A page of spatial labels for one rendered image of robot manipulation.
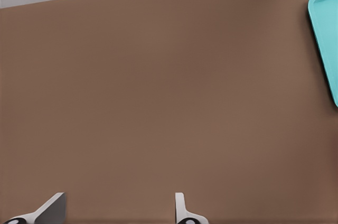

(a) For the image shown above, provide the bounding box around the pale blue-green tray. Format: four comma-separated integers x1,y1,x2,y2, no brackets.
307,0,338,108

